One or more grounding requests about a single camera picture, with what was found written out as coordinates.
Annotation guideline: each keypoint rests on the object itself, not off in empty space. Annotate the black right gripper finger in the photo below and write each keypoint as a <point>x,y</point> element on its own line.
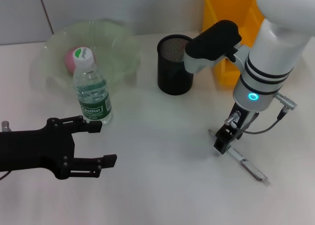
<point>222,143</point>
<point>237,136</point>

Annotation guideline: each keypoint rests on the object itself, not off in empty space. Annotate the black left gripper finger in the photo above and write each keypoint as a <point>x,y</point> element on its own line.
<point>109,161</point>
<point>94,127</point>

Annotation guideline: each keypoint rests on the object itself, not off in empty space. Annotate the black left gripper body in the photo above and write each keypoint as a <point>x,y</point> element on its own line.
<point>37,151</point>

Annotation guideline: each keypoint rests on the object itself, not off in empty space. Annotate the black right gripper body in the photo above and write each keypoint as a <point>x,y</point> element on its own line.
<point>240,122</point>

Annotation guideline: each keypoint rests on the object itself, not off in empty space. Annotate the grey white pen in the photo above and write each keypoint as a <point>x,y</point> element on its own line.
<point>247,165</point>

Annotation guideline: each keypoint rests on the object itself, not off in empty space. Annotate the clear green-label water bottle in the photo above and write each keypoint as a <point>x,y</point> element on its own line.
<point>91,87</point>

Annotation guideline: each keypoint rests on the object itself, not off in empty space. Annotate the pink knitted peach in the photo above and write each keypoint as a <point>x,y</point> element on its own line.
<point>69,61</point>

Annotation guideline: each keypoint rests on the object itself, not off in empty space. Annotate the black mesh pen cup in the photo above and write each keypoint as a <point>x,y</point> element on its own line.
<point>172,84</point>

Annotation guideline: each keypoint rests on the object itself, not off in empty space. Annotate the green glass fruit plate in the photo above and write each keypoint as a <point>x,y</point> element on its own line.
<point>115,50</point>

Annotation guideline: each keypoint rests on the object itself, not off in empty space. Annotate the yellow plastic bin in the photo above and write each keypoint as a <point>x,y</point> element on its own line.
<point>221,3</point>

